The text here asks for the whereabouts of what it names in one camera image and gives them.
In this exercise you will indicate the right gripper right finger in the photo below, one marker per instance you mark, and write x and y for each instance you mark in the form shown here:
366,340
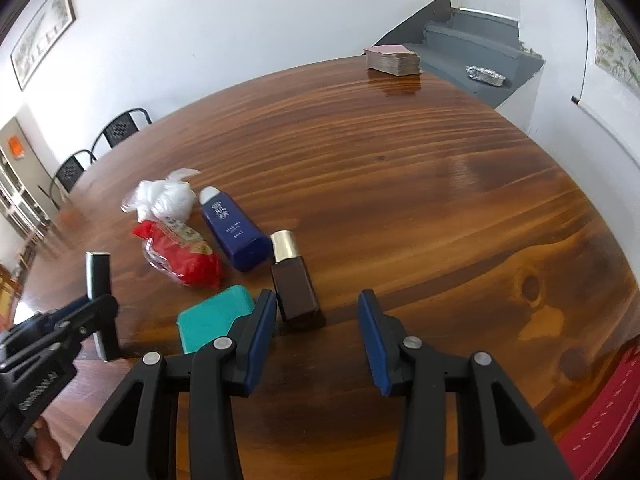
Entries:
499,434

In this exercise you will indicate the brown bottle gold cap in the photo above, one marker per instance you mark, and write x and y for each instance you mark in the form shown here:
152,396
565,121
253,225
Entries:
298,302

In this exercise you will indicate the hanging scroll painting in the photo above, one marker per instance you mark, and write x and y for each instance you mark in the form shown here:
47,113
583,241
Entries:
610,86

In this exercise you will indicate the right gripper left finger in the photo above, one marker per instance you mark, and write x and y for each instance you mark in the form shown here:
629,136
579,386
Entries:
134,435

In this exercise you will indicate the person's left hand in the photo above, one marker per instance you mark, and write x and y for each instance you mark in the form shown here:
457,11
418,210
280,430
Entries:
48,461

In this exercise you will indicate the red metal storage tin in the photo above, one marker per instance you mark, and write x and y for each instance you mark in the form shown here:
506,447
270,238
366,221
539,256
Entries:
592,443

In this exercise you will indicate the dark blue lotion bottle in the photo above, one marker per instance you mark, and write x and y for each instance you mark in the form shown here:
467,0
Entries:
243,243

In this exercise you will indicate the foil tray on stairs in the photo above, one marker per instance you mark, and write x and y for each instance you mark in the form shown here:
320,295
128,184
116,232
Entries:
485,75

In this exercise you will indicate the card deck stack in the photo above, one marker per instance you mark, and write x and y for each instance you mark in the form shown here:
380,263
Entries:
393,59

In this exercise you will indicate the red snack packet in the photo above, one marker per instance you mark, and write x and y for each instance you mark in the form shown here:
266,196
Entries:
180,252

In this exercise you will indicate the grey staircase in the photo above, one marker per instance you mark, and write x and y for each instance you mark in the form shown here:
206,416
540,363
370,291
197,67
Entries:
448,39

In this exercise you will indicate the white cotton ball bag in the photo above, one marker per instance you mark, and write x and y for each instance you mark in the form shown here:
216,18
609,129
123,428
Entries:
171,198

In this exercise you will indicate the black metal chair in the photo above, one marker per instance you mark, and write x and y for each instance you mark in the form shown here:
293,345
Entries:
121,128
68,174

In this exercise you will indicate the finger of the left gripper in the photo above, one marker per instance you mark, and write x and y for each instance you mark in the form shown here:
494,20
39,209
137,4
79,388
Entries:
37,332
69,326

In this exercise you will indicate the framed wall picture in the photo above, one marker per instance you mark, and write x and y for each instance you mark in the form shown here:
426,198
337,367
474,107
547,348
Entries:
45,28

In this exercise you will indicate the wooden shelf unit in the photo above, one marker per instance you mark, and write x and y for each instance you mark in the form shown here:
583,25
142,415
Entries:
26,210

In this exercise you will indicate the teal soap box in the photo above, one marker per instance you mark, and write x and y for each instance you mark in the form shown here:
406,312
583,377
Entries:
213,317

